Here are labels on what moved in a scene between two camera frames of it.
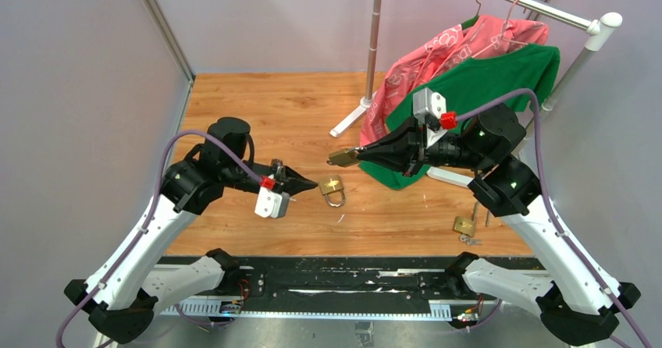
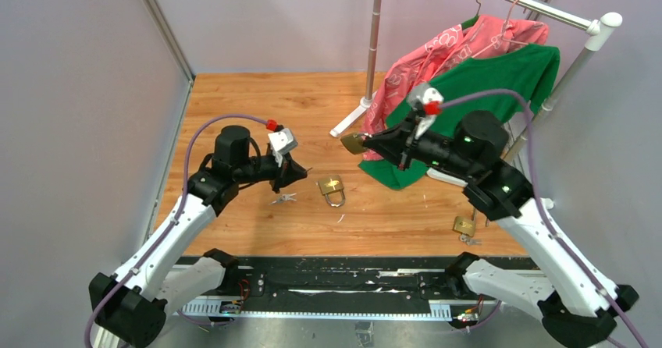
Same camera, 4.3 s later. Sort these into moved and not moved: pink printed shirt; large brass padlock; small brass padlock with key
Moved: large brass padlock
Not moved: pink printed shirt; small brass padlock with key
